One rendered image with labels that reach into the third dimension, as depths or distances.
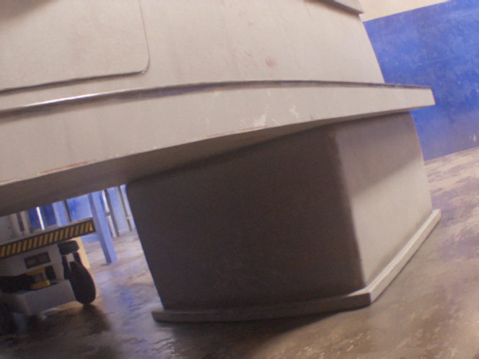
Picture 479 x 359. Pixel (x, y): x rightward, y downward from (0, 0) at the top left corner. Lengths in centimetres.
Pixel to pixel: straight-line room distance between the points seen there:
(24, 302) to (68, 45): 121
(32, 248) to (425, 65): 368
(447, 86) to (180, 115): 404
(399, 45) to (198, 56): 381
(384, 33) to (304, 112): 392
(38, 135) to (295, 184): 81
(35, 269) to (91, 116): 136
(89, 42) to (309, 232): 67
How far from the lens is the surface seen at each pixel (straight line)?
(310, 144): 116
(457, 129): 456
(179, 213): 138
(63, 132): 49
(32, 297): 180
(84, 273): 199
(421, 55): 462
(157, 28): 89
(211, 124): 64
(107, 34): 80
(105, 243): 330
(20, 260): 179
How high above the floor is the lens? 36
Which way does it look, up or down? level
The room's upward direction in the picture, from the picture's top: 15 degrees counter-clockwise
